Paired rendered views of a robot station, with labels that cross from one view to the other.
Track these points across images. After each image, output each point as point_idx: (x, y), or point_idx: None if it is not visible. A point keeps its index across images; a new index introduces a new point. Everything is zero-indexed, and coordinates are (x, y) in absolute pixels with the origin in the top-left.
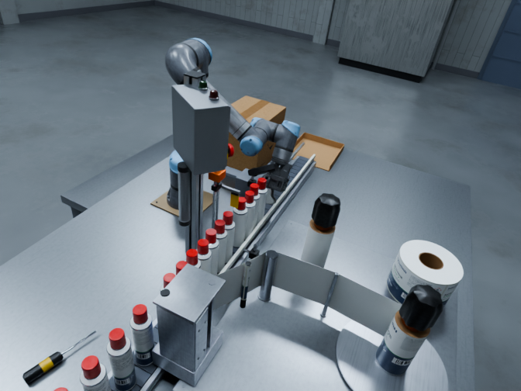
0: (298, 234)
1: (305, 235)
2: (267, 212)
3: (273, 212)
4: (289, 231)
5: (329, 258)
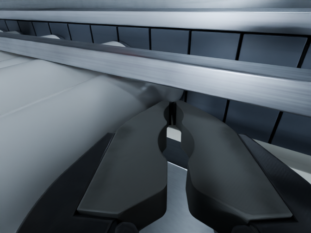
0: (174, 199)
1: (181, 215)
2: (251, 109)
3: (264, 137)
4: (174, 181)
5: (143, 230)
